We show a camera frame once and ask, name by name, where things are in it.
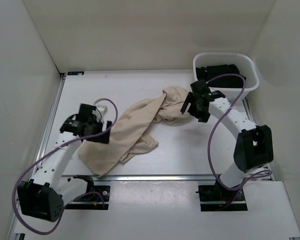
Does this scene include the beige trousers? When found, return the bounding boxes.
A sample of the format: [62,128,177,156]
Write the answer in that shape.
[77,86,189,177]

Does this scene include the white plastic basket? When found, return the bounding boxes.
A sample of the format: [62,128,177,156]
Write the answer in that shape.
[192,52,260,101]

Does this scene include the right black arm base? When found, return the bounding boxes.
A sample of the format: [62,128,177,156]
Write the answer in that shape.
[196,184,248,212]

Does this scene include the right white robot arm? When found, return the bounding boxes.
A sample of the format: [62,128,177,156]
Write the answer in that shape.
[180,80,274,200]

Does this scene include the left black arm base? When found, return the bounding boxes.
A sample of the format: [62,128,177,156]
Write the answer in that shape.
[65,175,111,211]

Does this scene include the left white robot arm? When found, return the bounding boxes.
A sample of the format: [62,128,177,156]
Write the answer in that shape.
[16,103,113,223]

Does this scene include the black trousers in basket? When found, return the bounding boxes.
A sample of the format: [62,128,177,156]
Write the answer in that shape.
[195,64,247,89]

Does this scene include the blue corner label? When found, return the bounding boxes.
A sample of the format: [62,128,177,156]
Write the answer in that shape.
[67,71,85,76]

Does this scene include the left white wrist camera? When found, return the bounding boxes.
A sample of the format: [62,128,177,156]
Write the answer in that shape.
[95,105,108,118]

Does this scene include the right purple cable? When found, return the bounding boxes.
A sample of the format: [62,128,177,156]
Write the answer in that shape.
[206,73,273,192]

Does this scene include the purple cable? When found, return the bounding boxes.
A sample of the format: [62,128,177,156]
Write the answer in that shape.
[12,98,119,236]
[206,73,273,192]

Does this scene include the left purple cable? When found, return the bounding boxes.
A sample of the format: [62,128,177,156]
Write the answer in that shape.
[12,98,119,236]

